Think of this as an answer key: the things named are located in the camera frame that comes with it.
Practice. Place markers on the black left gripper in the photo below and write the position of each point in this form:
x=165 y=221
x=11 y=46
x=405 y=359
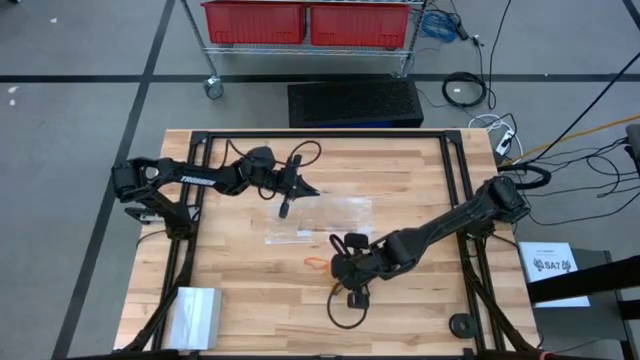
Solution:
x=270 y=177

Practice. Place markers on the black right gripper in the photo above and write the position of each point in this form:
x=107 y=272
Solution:
x=375 y=265

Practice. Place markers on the wide orange rubber band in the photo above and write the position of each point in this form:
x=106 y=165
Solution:
x=325 y=267

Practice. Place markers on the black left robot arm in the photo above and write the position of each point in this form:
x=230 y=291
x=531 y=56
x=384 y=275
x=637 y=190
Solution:
x=197 y=179

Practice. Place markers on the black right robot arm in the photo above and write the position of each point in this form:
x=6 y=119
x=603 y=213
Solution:
x=450 y=220

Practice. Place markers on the black perforated floor box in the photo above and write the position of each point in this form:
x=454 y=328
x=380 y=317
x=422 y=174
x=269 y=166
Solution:
x=355 y=102

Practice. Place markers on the black round disc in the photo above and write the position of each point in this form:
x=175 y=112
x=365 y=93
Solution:
x=462 y=326

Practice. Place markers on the silver rectangular box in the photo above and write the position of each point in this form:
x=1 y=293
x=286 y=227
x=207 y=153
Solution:
x=195 y=320

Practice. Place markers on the red plastic storage bin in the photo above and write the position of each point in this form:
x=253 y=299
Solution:
x=357 y=25
x=252 y=22

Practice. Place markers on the white power strip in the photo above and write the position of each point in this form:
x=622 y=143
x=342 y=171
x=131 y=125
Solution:
x=505 y=142

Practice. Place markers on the white SA7 printed sheet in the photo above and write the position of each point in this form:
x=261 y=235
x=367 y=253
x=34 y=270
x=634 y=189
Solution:
x=550 y=285

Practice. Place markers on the grey cart top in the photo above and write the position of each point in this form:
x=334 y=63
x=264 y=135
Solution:
x=575 y=330

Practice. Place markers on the black bar stand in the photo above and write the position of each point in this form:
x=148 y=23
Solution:
x=590 y=280

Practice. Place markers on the grey chair edge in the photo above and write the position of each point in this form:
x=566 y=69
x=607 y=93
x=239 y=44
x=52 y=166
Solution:
x=634 y=145

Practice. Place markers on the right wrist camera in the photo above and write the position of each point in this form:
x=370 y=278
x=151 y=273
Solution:
x=358 y=300

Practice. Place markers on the black aluminium table frame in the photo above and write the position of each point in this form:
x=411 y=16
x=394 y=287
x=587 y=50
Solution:
x=325 y=134

